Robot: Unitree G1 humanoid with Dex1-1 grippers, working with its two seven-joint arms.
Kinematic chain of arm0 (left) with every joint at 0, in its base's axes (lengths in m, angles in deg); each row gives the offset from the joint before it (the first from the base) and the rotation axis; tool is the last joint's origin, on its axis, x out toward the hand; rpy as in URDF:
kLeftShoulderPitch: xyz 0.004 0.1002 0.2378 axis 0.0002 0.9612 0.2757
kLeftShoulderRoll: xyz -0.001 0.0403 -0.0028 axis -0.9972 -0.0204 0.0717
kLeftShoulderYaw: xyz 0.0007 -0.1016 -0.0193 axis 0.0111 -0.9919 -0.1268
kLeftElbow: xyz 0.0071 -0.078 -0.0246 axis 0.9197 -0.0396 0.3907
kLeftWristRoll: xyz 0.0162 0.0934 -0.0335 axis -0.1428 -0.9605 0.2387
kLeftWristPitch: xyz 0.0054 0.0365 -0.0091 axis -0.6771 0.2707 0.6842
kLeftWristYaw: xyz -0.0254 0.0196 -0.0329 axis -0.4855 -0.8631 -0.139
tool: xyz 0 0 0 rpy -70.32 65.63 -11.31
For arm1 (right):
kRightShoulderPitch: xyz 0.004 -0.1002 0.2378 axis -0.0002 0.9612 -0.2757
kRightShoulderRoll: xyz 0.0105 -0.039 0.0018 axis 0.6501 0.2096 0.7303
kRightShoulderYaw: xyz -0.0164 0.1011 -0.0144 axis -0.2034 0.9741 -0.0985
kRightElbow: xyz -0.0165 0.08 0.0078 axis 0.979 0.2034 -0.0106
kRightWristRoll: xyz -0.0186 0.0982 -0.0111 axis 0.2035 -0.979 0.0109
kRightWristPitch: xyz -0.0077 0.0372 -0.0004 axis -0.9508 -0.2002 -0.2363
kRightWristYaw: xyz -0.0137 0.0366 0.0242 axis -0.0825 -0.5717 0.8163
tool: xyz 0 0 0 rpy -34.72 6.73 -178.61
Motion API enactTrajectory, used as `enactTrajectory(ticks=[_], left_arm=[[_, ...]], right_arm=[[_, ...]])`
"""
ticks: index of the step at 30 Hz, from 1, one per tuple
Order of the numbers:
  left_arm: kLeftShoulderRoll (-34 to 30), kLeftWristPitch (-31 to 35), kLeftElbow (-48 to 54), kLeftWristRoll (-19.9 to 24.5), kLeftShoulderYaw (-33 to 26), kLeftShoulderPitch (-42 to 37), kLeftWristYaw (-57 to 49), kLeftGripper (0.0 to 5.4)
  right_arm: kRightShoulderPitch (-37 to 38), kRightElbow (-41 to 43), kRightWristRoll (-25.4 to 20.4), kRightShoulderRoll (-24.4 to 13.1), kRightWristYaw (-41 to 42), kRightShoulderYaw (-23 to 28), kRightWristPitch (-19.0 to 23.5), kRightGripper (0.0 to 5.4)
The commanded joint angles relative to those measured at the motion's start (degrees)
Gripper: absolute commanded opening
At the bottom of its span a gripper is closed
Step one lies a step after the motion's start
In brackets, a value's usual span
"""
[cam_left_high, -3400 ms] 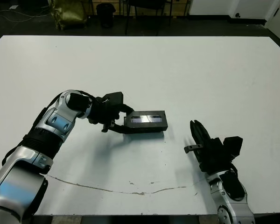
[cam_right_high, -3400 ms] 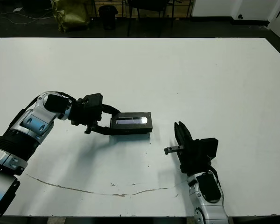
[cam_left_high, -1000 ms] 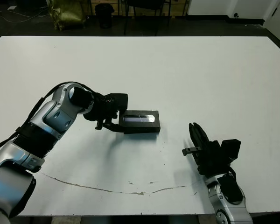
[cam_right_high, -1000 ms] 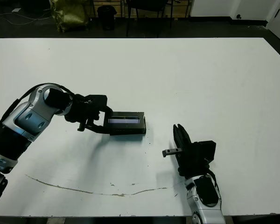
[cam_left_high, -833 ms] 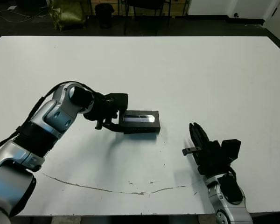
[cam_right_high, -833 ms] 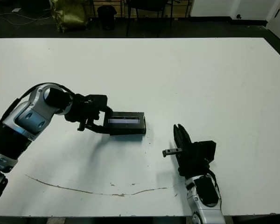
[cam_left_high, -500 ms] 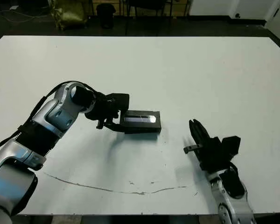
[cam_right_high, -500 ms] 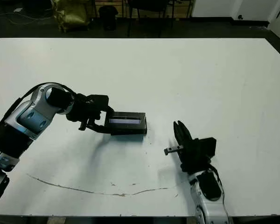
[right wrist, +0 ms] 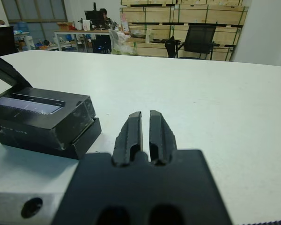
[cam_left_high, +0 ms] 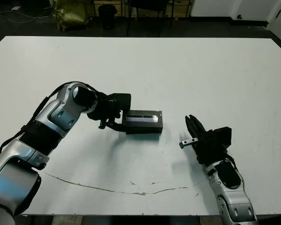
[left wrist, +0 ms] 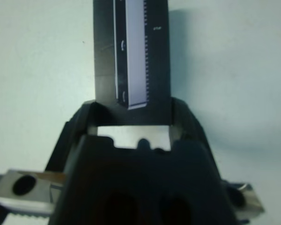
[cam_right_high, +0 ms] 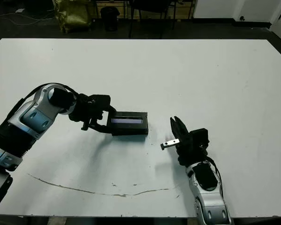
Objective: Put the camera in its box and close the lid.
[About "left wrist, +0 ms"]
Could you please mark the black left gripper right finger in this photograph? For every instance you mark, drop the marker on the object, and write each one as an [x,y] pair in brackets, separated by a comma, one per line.
[192,126]

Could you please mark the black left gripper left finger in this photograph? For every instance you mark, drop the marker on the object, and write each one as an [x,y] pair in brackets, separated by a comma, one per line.
[72,140]

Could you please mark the black box lid camera print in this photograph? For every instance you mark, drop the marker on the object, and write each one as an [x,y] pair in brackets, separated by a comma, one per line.
[105,58]

